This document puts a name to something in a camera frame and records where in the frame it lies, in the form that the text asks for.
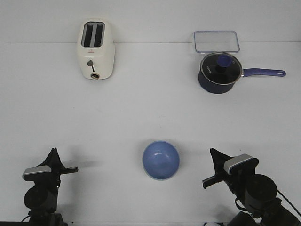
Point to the blue bowl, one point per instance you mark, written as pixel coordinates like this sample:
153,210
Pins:
161,160

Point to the dark blue saucepan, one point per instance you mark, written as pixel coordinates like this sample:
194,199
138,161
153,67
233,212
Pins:
220,89

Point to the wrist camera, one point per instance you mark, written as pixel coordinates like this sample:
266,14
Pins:
34,173
241,162

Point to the green bowl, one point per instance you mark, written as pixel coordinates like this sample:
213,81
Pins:
147,173

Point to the clear plastic food container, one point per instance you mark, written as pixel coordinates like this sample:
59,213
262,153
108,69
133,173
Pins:
216,41

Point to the cream white toaster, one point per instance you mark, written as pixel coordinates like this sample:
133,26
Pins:
96,49

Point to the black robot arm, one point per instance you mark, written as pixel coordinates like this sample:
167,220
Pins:
256,192
42,198

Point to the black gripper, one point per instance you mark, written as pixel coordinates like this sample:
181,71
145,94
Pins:
52,180
231,180

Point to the glass pot lid blue knob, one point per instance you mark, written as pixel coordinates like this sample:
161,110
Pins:
221,68

